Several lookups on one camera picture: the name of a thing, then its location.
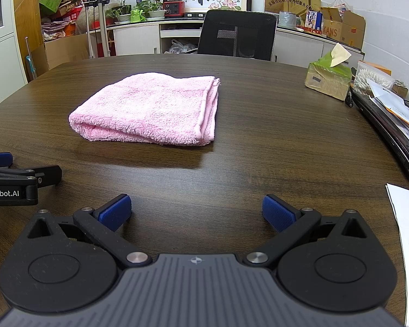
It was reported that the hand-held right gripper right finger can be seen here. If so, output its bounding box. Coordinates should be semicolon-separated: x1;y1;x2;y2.
243;193;370;267

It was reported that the pink towel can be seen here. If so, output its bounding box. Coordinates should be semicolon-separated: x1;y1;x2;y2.
68;72;221;147

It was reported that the green tissue box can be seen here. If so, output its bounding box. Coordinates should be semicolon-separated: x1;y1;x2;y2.
304;43;352;102

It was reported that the white paper sheet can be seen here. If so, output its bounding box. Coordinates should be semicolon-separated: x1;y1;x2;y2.
385;183;409;326

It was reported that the open cardboard box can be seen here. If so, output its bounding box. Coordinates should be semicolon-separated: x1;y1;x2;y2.
320;6;366;50

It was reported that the small brown box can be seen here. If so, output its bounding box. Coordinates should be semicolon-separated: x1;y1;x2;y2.
391;80;409;98

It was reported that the low white sideboard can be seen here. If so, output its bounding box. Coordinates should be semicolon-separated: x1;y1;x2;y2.
89;17;365;65

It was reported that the green bag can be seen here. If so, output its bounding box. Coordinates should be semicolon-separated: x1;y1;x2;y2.
130;9;148;24

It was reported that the black office chair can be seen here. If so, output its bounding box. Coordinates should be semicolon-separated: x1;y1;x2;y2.
197;9;278;62

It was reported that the pile of boxes and cloths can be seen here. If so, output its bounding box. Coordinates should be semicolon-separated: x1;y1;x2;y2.
40;0;91;42

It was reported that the black laptop with papers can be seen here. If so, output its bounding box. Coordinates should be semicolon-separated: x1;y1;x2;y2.
348;85;409;183

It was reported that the crumpled plastic bag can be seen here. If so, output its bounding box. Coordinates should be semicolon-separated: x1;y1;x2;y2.
326;0;351;13

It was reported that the stack of envelopes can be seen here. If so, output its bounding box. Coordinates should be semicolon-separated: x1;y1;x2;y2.
366;78;409;155

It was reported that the grey stand with black top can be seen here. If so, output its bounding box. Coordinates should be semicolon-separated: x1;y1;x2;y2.
85;0;122;59

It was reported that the small colourful box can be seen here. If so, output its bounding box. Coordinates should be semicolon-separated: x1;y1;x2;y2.
305;10;323;30

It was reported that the white plastic bag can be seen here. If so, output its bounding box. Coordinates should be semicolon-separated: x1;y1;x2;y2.
168;39;199;54

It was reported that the white glass door cabinet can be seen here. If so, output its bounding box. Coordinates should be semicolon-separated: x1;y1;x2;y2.
0;0;28;93

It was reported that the teal handled broom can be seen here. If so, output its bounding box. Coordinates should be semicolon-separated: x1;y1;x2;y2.
25;36;39;81

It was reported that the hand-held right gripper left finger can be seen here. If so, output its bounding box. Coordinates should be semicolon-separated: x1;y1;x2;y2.
27;193;153;269

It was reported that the bag of cotton swabs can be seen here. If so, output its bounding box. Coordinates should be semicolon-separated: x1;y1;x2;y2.
353;60;393;96

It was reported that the grey wrapped roll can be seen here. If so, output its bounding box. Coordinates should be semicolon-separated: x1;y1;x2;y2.
278;11;298;28

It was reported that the wooden shelf unit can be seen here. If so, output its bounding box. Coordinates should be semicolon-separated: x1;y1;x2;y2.
13;0;93;75

